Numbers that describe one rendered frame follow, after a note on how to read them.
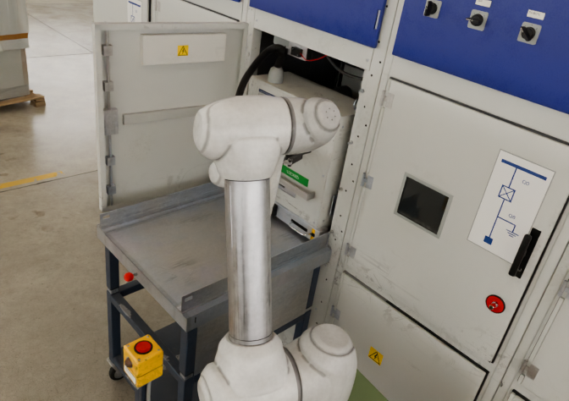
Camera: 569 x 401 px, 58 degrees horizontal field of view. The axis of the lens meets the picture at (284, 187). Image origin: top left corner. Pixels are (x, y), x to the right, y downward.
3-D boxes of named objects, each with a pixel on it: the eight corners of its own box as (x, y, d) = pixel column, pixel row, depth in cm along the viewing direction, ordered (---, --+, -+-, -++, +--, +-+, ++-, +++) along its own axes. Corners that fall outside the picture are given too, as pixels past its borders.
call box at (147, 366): (137, 389, 139) (137, 363, 134) (123, 370, 144) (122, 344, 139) (162, 376, 144) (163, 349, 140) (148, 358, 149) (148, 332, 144)
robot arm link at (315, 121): (312, 107, 129) (262, 108, 123) (349, 84, 112) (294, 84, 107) (319, 158, 128) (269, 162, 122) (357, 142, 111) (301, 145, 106)
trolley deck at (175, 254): (186, 332, 161) (187, 318, 158) (96, 237, 198) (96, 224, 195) (328, 261, 205) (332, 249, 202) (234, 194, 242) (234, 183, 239)
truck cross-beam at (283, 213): (317, 244, 201) (319, 232, 198) (232, 186, 233) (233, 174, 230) (325, 240, 204) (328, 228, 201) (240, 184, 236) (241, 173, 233)
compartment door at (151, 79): (96, 204, 209) (87, 19, 174) (227, 177, 246) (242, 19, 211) (102, 212, 205) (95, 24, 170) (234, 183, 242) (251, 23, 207)
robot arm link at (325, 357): (358, 412, 131) (378, 352, 121) (295, 431, 124) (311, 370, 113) (329, 364, 144) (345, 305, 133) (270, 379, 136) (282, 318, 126)
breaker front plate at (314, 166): (314, 232, 201) (336, 118, 178) (237, 180, 229) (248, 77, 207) (316, 230, 201) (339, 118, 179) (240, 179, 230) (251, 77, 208)
